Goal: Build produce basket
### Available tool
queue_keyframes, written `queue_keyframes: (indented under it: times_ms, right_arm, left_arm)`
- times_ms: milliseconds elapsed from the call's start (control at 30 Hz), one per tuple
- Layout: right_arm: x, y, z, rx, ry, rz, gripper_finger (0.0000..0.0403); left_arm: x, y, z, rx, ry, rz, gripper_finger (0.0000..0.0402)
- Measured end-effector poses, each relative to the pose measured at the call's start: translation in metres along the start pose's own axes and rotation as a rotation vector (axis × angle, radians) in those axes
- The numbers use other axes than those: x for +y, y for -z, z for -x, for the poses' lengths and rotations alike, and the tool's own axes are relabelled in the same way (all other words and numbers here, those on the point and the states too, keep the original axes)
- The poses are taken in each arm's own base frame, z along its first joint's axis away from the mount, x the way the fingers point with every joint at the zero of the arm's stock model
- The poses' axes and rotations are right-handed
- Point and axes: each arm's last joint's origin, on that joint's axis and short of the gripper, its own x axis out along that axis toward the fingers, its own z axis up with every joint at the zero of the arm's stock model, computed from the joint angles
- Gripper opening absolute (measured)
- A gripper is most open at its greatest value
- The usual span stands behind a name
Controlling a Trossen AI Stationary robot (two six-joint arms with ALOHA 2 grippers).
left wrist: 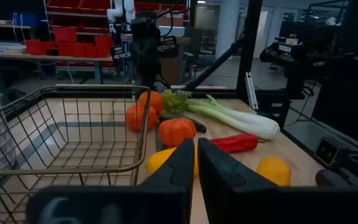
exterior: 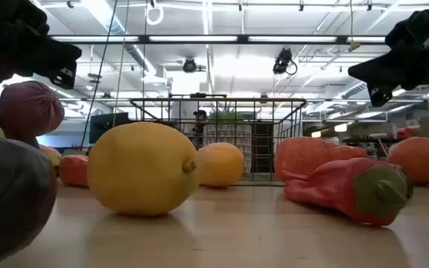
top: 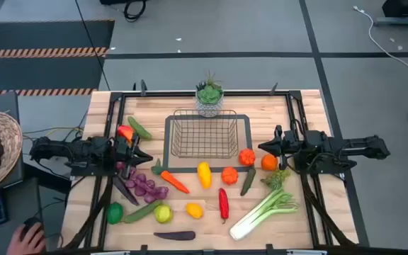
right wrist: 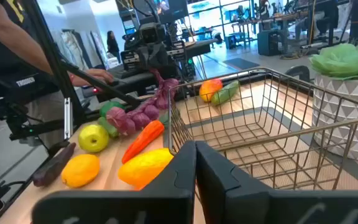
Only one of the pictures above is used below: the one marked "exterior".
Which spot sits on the black overhead light bar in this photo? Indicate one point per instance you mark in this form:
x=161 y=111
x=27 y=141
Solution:
x=143 y=38

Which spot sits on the yellow lemon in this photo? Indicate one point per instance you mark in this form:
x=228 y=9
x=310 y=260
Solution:
x=140 y=167

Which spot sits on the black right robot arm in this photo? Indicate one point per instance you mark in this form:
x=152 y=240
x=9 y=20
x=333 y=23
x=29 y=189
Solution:
x=423 y=26

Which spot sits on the person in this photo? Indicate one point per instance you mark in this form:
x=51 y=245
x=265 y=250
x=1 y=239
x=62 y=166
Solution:
x=199 y=119

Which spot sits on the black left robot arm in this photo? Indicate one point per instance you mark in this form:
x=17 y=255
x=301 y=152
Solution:
x=6 y=18

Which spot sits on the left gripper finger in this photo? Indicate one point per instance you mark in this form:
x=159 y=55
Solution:
x=63 y=56
x=65 y=79

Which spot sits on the orange-red mini pumpkin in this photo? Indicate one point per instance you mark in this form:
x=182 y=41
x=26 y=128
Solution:
x=354 y=152
x=304 y=156

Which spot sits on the orange-yellow peach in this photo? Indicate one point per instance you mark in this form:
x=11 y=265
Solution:
x=52 y=156

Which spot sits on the black computer monitor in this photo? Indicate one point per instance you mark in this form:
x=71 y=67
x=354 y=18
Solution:
x=106 y=126

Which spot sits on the yellow oblong mango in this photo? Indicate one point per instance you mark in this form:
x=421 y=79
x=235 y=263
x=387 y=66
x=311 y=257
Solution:
x=222 y=164

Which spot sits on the storage shelf with red items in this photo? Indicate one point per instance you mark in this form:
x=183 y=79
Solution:
x=404 y=133

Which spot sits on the round black overhead camera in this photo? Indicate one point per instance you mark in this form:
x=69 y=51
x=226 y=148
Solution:
x=189 y=66

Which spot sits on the green cucumber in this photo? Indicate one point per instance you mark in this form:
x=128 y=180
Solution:
x=75 y=152

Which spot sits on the dark purple eggplant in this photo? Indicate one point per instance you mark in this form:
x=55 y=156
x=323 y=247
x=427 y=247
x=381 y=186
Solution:
x=9 y=193

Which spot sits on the potted green succulent plant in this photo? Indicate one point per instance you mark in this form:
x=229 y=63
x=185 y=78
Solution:
x=233 y=134

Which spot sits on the cardboard box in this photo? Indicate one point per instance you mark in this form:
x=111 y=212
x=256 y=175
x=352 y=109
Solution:
x=428 y=128

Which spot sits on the red tomato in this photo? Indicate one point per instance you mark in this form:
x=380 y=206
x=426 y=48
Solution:
x=73 y=171

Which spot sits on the round orange fruit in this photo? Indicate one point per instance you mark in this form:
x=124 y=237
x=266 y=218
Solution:
x=415 y=160

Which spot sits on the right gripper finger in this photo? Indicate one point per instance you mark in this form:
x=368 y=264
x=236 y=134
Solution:
x=382 y=95
x=382 y=70

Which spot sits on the long red pepper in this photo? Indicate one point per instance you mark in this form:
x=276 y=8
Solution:
x=330 y=190

